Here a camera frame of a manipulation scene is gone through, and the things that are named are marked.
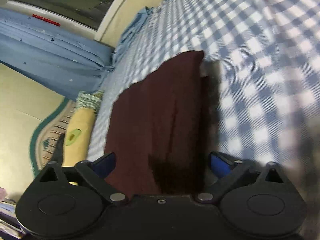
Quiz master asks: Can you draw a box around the maroon vintage league sweater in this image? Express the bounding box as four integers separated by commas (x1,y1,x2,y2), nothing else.
105,50,207,197

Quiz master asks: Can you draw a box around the dark navy clothes pile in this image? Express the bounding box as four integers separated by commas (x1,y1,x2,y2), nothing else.
50,133,65,166

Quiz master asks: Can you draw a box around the teal trimmed headboard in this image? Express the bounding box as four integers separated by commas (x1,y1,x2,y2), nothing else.
29,98,75,178

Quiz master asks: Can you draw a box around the green checked pillow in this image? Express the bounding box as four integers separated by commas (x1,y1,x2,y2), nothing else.
76,90,104,112

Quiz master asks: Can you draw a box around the left blue star curtain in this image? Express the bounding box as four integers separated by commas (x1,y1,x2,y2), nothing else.
1,9,114,100

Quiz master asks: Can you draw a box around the blue white checked bedsheet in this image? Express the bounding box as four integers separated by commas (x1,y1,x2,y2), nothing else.
88,0,319,198

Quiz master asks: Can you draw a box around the white framed window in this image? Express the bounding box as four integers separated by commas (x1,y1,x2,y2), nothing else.
1,0,125,41

